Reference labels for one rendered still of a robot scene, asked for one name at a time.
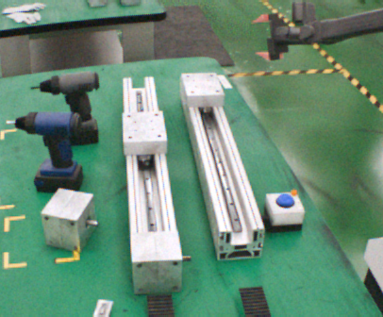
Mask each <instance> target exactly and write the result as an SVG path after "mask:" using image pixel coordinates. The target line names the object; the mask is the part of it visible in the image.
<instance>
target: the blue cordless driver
mask: <svg viewBox="0 0 383 317"><path fill-rule="evenodd" d="M7 124H13V125H15V127H16V128H17V129H22V130H24V131H26V134H29V135H36V134H37V135H38V136H43V137H42V138H43V141H44V146H47V148H48V151H49V155H50V158H46V159H45V160H44V162H43V163H41V165H40V169H39V170H38V172H37V173H36V175H35V178H34V185H35V186H36V188H37V191H38V192H57V191H58V189H63V190H68V191H73V192H78V190H79V188H80V185H81V183H82V180H83V173H82V166H81V165H78V164H77V160H73V157H74V154H73V151H72V147H71V145H70V142H69V138H68V137H72V136H73V135H74V136H78V134H80V132H81V126H82V122H81V116H80V115H79V114H78V113H76V114H74V113H73V112H67V111H66V112H50V111H39V112H29V113H27V115H25V116H21V117H17V118H16V119H15V122H8V121H7Z"/></svg>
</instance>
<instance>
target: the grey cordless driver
mask: <svg viewBox="0 0 383 317"><path fill-rule="evenodd" d="M99 88H100V84H99V75H98V73H96V71H94V72H93V73H92V72H81V73H68V74H66V75H61V77H59V76H58V75H52V77H51V78H50V79H47V80H44V81H42V82H40V86H39V87H31V90H34V89H40V91H41V92H48V93H52V94H53V95H59V94H60V93H62V94H65V99H66V100H65V103H66V105H69V107H70V110H71V112H73V113H74V114H76V113H78V114H79V115H80V116H81V122H82V126H81V132H80V134H78V136H74V135H73V136H72V137H68V138H69V142H70V145H71V146H75V145H84V144H88V143H94V142H98V135H99V129H98V124H97V121H96V119H93V117H92V115H91V112H92V107H91V103H90V97H89V94H88V93H85V92H92V91H93V90H94V89H96V90H97V91H98V89H99Z"/></svg>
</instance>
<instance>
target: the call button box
mask: <svg viewBox="0 0 383 317"><path fill-rule="evenodd" d="M280 194H289V195H291V193H275V194H267V195H266V201H265V208H264V215H265V216H260V217H261V220H262V222H263V223H264V224H267V223H268V227H269V230H270V233H281V232H293V231H296V230H302V226H303V224H302V223H303V220H304V215H305V212H304V209H303V207H302V205H301V203H300V201H299V199H298V196H297V194H296V196H292V195H291V196H292V197H293V198H294V203H293V204H292V205H291V206H287V207H286V206H282V205H280V204H278V203H277V197H278V195H280Z"/></svg>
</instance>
